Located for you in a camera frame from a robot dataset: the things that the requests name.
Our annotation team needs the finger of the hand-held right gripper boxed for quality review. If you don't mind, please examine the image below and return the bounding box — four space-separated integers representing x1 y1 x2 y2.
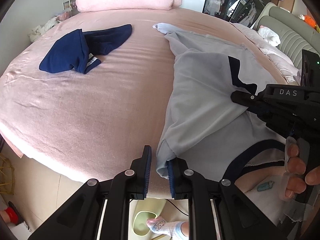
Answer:
230 90 269 115

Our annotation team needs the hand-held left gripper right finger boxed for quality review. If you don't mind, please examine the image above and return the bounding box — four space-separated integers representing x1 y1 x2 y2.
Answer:
167 157 290 240

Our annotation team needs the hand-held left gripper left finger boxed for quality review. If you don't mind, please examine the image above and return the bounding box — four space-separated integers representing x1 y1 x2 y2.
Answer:
27 145 152 240

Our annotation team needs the light blue shirt navy trim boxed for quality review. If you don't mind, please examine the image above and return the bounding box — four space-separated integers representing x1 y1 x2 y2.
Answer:
152 22 304 180

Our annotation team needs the heap of white clothes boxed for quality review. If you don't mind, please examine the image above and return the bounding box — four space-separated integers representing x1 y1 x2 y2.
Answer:
27 15 73 43

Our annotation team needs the person's right hand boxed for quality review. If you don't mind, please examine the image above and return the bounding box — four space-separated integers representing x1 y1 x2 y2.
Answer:
280 137 320 200

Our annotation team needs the green slipper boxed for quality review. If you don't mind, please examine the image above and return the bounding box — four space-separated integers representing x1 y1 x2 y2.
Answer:
131 200 165 237

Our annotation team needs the person's foot in sock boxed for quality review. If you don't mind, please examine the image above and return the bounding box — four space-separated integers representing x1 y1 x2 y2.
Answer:
146 217 189 240

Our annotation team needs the pale pink quilt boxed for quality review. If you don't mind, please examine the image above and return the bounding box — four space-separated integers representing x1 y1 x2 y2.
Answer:
232 22 300 80

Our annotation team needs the grey-green padded headboard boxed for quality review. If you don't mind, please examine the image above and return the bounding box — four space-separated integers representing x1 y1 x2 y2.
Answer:
252 2 320 70

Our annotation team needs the bed with pink sheet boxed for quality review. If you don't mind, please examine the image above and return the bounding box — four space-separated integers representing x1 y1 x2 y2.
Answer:
0 6 300 198

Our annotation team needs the dark glass wardrobe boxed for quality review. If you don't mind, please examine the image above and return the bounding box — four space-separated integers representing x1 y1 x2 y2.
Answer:
202 0 273 28

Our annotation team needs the red object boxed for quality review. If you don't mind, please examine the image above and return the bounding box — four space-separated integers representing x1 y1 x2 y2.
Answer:
0 206 20 227

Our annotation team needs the navy blue garment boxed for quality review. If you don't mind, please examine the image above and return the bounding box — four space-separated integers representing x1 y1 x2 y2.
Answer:
39 24 133 74

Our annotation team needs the gold wire basket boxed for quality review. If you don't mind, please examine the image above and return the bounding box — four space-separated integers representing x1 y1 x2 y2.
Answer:
0 155 15 195

